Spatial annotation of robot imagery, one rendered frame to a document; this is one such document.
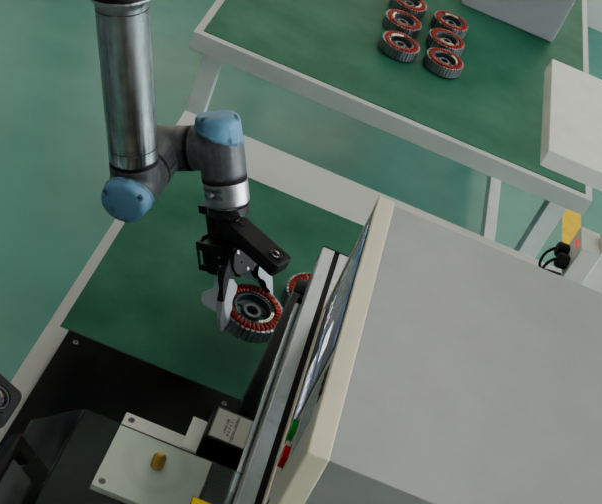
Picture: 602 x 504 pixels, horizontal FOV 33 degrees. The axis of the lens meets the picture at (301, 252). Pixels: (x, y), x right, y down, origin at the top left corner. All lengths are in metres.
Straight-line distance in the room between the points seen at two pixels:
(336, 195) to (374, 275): 1.13
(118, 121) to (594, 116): 0.92
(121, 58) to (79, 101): 2.15
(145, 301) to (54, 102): 1.82
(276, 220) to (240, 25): 0.78
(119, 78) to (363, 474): 0.75
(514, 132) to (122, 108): 1.53
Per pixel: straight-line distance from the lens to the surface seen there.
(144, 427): 1.61
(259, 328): 1.73
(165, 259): 1.94
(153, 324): 1.81
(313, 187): 2.26
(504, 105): 2.94
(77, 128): 3.49
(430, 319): 1.14
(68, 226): 3.10
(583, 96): 2.06
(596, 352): 1.24
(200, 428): 1.51
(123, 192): 1.56
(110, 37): 1.47
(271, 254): 1.67
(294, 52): 2.73
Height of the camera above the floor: 2.01
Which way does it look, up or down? 37 degrees down
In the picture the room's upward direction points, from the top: 24 degrees clockwise
